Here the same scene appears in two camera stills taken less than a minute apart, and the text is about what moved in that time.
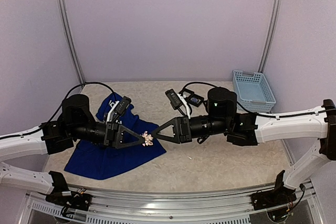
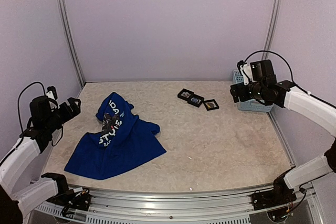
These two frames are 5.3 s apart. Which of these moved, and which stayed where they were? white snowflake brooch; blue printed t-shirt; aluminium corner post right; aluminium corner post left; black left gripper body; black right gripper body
Moved: white snowflake brooch; black left gripper body; black right gripper body
Stayed: aluminium corner post left; blue printed t-shirt; aluminium corner post right
